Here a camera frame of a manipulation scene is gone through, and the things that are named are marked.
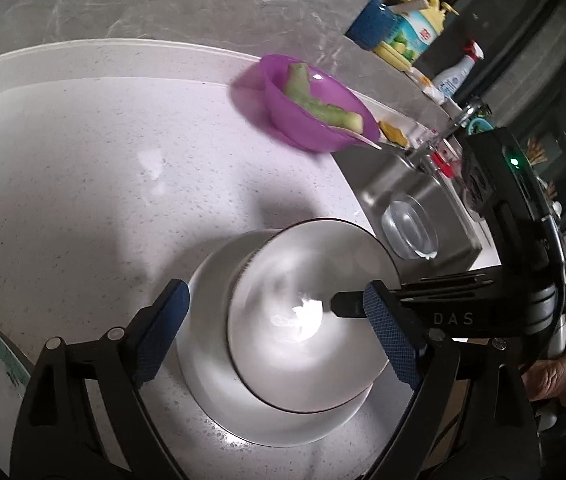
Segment chrome faucet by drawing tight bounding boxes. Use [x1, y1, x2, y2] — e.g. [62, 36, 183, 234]
[405, 96, 492, 169]

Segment floral patterned ceramic bowl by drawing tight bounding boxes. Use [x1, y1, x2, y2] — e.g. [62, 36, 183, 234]
[227, 218, 399, 414]

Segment large white bowl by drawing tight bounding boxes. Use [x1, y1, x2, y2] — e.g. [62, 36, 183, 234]
[177, 219, 398, 448]

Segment yellow sponge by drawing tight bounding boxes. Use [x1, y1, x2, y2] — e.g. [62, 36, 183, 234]
[379, 122, 410, 148]

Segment teal colander with greens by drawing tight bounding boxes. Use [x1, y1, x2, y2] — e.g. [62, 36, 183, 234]
[466, 116, 495, 136]

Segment stainless steel sink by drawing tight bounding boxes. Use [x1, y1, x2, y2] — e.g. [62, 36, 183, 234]
[334, 144, 499, 283]

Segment white spray bottle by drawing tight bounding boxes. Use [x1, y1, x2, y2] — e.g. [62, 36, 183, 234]
[432, 40, 484, 98]

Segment clear glass bowl in sink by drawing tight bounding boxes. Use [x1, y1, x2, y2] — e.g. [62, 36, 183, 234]
[381, 194, 438, 261]

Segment green peeled vegetable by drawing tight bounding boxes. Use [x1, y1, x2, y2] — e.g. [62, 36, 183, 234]
[283, 63, 363, 134]

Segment blue cup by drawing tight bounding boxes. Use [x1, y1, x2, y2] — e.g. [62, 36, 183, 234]
[345, 0, 399, 51]

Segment purple plastic basin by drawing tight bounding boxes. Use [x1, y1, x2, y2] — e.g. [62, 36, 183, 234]
[258, 54, 379, 153]

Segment yellow dish soap bottle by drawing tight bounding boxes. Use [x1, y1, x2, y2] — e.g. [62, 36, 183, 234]
[372, 0, 459, 70]

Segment chopstick holder with chopsticks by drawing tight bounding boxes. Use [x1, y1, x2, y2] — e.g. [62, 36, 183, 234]
[526, 136, 556, 200]

